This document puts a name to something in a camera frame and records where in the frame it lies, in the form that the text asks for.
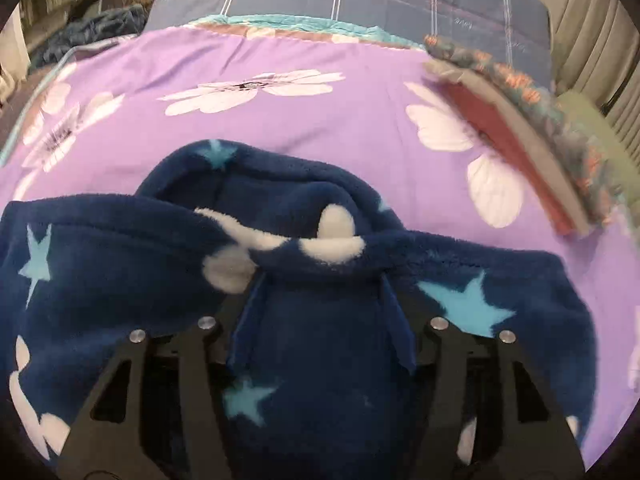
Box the blue star fleece garment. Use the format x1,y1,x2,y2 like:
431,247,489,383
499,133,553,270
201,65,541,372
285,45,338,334
0,138,599,480

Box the red folded cloth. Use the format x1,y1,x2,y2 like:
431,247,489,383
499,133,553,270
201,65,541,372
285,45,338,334
439,79,577,236

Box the beige curtain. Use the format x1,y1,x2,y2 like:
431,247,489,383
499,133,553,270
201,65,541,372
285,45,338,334
546,0,640,134

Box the floral folded cloth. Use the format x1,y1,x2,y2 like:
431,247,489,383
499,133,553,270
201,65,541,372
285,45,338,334
423,33,627,229

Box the purple floral bedsheet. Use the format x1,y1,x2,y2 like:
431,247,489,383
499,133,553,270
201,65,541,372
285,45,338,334
0,14,640,467

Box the blue plaid quilt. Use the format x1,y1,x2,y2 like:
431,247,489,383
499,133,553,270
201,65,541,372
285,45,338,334
149,0,554,82

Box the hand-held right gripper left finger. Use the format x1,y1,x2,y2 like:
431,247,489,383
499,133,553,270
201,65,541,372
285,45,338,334
54,275,267,480

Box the green cushion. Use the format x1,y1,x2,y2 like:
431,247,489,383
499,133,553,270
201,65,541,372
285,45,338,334
554,88,627,177

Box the teal fleece blanket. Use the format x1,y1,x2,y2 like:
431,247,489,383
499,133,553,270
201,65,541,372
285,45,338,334
27,4,149,74

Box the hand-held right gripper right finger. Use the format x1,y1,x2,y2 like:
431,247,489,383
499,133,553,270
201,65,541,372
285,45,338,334
381,274,587,480

